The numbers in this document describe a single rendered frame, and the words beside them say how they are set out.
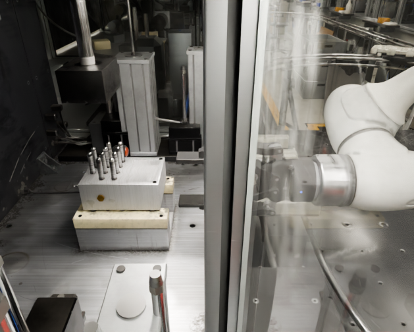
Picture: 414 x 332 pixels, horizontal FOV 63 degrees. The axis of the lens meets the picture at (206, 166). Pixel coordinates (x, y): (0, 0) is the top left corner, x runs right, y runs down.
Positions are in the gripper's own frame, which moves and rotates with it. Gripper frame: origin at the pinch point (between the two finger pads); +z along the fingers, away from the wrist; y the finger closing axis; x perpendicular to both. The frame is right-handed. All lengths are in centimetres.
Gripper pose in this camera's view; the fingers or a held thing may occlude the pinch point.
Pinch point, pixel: (193, 180)
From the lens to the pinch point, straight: 58.0
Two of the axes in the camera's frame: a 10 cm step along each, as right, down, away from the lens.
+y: 0.0, -8.8, -4.8
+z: -10.0, 0.0, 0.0
